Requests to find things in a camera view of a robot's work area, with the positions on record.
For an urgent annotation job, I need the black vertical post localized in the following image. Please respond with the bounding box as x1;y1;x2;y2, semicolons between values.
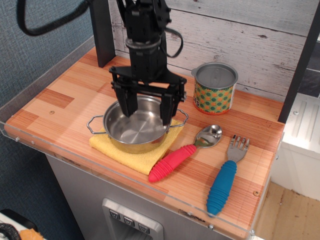
278;3;320;124

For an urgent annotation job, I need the fork with blue handle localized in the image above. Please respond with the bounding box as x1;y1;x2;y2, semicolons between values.
206;135;250;215

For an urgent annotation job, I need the spoon with red handle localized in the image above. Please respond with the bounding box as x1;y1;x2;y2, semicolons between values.
148;125;223;183

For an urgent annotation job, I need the black and orange object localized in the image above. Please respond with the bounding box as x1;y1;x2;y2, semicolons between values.
0;209;45;240

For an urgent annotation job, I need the yellow folded cloth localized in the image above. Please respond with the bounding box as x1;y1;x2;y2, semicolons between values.
89;126;183;175

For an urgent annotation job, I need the clear acrylic table guard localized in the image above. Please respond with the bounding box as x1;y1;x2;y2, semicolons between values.
0;38;284;240

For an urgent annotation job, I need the small stainless steel pot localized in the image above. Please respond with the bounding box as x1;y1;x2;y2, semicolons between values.
87;95;189;154

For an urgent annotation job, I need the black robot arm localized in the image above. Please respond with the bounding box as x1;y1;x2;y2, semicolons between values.
109;0;187;126

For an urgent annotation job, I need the white cabinet at right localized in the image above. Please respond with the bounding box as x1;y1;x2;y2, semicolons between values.
270;93;320;200

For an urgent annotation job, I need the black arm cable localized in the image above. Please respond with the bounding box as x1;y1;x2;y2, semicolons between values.
16;0;185;59

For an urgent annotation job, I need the green orange patterned tin can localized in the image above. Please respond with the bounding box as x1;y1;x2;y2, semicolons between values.
191;62;238;115

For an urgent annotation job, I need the grey cabinet with dispenser panel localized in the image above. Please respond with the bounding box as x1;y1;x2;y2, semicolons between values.
47;156;228;240

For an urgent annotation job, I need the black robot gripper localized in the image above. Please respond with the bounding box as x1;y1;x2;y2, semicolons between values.
109;47;187;126

